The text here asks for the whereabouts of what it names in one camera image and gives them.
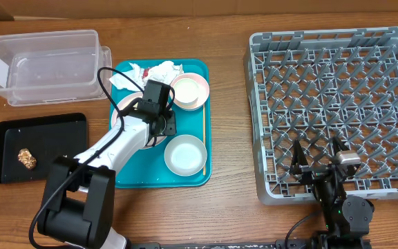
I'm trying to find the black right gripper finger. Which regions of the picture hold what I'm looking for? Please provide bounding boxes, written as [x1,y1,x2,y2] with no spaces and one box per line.
[292,140,309,167]
[332,136,349,154]

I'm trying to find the grey bowl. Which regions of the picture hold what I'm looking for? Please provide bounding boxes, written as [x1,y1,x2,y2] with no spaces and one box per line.
[164,134,208,176]

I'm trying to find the pink plate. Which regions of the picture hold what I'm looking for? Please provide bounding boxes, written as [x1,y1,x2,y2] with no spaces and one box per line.
[110,92,166,149]

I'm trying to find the white napkin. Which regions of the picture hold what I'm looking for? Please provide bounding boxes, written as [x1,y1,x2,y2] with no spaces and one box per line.
[109,61,184,92]

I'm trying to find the red wrapper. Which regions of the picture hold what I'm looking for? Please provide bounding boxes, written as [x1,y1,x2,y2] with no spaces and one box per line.
[142,68,150,79]

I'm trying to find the brown food chunk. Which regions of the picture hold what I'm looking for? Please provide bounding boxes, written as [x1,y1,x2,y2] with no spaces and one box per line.
[17,148,37,170]

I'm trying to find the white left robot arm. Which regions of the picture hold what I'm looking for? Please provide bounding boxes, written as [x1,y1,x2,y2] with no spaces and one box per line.
[28,97,176,248]

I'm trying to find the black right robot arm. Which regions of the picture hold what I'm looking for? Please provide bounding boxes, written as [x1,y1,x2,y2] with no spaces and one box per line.
[284,137,375,248]

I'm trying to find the grey plastic dishwasher rack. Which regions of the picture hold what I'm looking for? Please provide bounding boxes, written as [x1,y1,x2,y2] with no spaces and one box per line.
[244,26,398,205]

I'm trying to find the pale green cup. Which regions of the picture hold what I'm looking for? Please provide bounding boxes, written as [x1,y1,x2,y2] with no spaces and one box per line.
[173,78,198,106]

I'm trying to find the teal serving tray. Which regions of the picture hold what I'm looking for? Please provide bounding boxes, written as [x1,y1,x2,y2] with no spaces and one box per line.
[111,59,212,189]

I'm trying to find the wooden chopstick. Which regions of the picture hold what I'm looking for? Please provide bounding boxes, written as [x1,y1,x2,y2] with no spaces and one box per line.
[202,104,207,176]

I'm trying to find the pink bowl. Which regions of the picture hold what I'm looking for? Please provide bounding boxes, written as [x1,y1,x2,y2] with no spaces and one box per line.
[171,73,209,111]

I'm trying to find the clear plastic bin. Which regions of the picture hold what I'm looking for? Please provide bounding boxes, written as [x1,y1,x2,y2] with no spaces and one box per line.
[0,30,113,107]

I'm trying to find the black tray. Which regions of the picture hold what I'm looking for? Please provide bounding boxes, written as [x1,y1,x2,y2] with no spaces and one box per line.
[0,113,88,184]

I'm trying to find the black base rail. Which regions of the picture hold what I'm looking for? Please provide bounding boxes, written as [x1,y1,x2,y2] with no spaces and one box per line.
[131,239,372,249]

